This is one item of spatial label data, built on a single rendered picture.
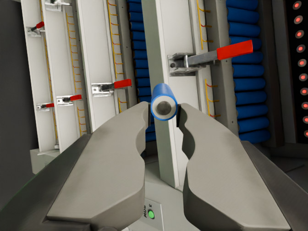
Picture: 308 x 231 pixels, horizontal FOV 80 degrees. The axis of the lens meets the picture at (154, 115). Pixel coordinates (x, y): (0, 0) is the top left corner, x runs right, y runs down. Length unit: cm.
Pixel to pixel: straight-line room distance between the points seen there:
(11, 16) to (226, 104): 91
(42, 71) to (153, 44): 58
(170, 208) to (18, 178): 74
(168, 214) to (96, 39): 35
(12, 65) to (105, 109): 60
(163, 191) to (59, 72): 45
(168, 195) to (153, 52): 20
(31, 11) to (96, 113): 55
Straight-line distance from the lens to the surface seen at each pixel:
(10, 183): 93
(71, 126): 58
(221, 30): 28
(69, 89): 59
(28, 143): 91
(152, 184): 29
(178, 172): 26
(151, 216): 31
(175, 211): 28
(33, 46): 82
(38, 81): 79
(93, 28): 44
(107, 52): 43
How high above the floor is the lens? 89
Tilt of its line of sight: 44 degrees down
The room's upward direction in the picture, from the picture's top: 85 degrees clockwise
